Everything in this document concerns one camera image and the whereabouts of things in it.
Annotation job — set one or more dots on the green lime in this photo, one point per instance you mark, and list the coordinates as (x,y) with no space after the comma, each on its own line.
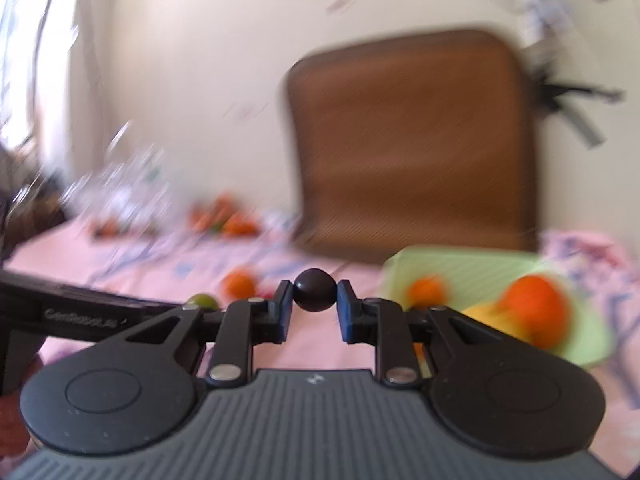
(202,301)

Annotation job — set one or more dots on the large orange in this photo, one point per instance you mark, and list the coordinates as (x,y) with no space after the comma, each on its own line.
(537,305)

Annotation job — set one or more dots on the dark purple plum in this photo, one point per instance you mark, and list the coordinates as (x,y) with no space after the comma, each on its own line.
(314,290)

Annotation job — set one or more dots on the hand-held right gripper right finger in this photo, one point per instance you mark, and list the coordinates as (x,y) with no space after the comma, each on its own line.
(345,312)

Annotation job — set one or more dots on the black tripod stand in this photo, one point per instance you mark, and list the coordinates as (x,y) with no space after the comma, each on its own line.
(565,95)

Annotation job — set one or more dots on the small orange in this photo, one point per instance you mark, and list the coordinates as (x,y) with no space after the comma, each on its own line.
(240,284)
(425,292)

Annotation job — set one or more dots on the light green plate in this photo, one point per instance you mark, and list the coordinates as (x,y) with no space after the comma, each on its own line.
(495,270)

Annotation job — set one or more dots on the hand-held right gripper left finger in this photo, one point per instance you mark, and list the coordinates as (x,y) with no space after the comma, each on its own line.
(283,310)

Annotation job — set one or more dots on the yellow fruit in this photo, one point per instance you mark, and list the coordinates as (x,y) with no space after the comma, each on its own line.
(492,317)

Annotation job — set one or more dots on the clear plastic container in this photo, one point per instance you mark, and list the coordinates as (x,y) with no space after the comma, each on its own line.
(125,190)

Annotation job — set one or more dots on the brown chair cushion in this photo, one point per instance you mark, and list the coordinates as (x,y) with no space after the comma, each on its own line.
(410,145)

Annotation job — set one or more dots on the pile of oranges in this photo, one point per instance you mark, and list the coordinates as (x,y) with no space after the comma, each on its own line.
(225,220)

